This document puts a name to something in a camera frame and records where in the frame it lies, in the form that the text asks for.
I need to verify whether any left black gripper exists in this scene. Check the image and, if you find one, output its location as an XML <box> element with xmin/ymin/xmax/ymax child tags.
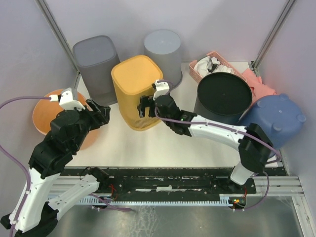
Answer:
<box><xmin>73</xmin><ymin>97</ymin><xmax>112</xmax><ymax>151</ymax></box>

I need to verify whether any yellow slatted basket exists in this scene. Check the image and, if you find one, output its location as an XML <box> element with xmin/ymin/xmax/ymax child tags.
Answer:
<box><xmin>111</xmin><ymin>55</ymin><xmax>163</xmax><ymax>131</ymax></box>

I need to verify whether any grey slatted basket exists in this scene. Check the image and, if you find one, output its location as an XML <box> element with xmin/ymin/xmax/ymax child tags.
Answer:
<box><xmin>73</xmin><ymin>36</ymin><xmax>120</xmax><ymax>106</ymax></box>

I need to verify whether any orange round bin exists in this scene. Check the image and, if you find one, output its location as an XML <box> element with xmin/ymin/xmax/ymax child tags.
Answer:
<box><xmin>32</xmin><ymin>100</ymin><xmax>100</xmax><ymax>150</ymax></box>

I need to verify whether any grey round bin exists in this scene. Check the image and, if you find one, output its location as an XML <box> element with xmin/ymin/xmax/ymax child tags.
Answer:
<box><xmin>144</xmin><ymin>30</ymin><xmax>183</xmax><ymax>87</ymax></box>

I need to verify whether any black cylindrical bin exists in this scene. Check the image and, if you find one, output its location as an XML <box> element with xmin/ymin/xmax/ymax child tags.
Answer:
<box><xmin>194</xmin><ymin>73</ymin><xmax>252</xmax><ymax>125</ymax></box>

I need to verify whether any blue plastic bucket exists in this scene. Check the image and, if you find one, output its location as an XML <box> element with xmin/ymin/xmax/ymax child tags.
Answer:
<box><xmin>238</xmin><ymin>93</ymin><xmax>307</xmax><ymax>150</ymax></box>

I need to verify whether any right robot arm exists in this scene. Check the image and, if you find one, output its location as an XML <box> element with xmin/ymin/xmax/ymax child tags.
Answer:
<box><xmin>137</xmin><ymin>95</ymin><xmax>273</xmax><ymax>193</ymax></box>

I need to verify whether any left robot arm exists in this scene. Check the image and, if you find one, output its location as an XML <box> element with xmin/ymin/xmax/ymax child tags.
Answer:
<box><xmin>0</xmin><ymin>99</ymin><xmax>111</xmax><ymax>237</ymax></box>

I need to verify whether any pink plastic tray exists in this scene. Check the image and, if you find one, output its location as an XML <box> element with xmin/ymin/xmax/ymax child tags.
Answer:
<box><xmin>189</xmin><ymin>51</ymin><xmax>247</xmax><ymax>83</ymax></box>

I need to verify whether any white cloth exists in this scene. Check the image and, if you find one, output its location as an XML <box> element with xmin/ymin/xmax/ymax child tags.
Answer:
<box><xmin>195</xmin><ymin>57</ymin><xmax>234</xmax><ymax>77</ymax></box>

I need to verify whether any pink cloth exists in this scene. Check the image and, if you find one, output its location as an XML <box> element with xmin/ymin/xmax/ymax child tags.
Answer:
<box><xmin>242</xmin><ymin>69</ymin><xmax>277</xmax><ymax>102</ymax></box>

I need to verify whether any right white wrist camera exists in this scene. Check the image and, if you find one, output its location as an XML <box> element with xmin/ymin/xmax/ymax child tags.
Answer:
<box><xmin>152</xmin><ymin>80</ymin><xmax>170</xmax><ymax>100</ymax></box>

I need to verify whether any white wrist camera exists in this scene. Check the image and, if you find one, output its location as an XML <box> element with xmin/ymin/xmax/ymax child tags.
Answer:
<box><xmin>49</xmin><ymin>87</ymin><xmax>85</xmax><ymax>111</ymax></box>
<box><xmin>152</xmin><ymin>80</ymin><xmax>170</xmax><ymax>100</ymax></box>

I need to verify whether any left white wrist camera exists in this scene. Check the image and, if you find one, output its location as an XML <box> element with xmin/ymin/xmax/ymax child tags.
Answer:
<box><xmin>49</xmin><ymin>87</ymin><xmax>85</xmax><ymax>111</ymax></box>

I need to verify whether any right aluminium frame post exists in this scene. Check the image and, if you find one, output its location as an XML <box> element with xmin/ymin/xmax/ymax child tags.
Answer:
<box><xmin>249</xmin><ymin>0</ymin><xmax>297</xmax><ymax>76</ymax></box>

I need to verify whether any aluminium frame post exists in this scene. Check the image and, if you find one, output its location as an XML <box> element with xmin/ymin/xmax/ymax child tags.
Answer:
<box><xmin>249</xmin><ymin>0</ymin><xmax>297</xmax><ymax>76</ymax></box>
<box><xmin>35</xmin><ymin>0</ymin><xmax>79</xmax><ymax>73</ymax></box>

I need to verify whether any left aluminium frame post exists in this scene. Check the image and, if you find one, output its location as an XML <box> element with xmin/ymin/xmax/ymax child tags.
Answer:
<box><xmin>35</xmin><ymin>0</ymin><xmax>79</xmax><ymax>73</ymax></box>

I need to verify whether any white slotted cable duct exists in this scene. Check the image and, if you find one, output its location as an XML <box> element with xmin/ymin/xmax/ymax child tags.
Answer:
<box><xmin>74</xmin><ymin>194</ymin><xmax>240</xmax><ymax>205</ymax></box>

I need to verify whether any aluminium rail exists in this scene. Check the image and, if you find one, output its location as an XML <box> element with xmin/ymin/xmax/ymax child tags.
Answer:
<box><xmin>34</xmin><ymin>175</ymin><xmax>304</xmax><ymax>196</ymax></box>

